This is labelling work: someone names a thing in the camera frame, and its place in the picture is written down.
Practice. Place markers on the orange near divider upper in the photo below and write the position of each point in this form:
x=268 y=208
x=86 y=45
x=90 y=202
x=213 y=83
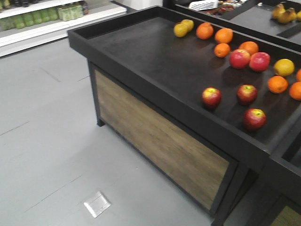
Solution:
x=295 y=91

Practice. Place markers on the red apple front left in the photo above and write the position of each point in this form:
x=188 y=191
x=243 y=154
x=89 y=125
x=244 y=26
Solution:
x=211 y=97

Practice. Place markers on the white store shelving unit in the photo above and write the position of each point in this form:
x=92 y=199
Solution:
x=14 y=40

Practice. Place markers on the black wooden produce stand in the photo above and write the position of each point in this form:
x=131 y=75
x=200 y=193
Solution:
x=147 y=85

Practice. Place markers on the red apple front right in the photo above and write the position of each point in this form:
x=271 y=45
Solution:
x=254 y=119

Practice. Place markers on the large red apple right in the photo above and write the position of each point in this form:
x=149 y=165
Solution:
x=259 y=61

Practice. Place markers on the yellow citrus fruit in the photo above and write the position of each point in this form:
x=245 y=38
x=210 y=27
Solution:
x=284 y=67

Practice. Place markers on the metal floor outlet plate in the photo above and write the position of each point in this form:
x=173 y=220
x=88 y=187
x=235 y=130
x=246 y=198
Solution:
x=97 y=204

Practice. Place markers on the red apple middle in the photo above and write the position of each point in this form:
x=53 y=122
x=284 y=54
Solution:
x=246 y=94

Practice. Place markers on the large red apple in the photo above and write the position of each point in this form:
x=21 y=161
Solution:
x=259 y=61
x=239 y=59

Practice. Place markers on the large red apple left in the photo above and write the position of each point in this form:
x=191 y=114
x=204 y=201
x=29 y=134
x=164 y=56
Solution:
x=239 y=59

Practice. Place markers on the large orange back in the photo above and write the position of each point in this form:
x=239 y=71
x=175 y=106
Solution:
x=250 y=46

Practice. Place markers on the small orange left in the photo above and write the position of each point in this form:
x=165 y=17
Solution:
x=277 y=84

